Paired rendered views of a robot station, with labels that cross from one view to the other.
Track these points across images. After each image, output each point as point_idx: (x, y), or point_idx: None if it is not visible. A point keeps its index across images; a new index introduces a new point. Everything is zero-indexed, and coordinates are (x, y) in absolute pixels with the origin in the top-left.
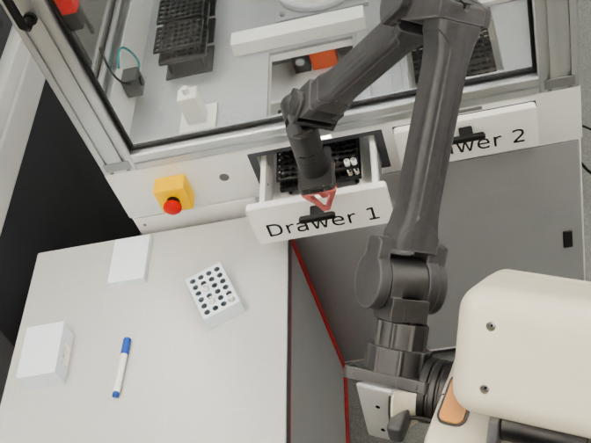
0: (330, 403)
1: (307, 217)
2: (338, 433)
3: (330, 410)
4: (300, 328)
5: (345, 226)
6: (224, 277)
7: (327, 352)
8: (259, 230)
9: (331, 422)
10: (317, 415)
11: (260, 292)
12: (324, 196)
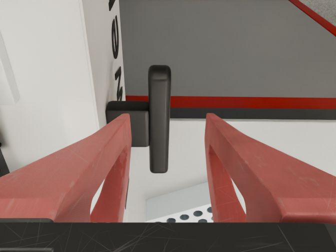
0: (190, 16)
1: (161, 155)
2: (203, 7)
3: (200, 17)
4: (188, 71)
5: (117, 13)
6: (177, 215)
7: (133, 17)
8: (127, 209)
9: (208, 15)
10: (250, 39)
11: (198, 157)
12: (129, 133)
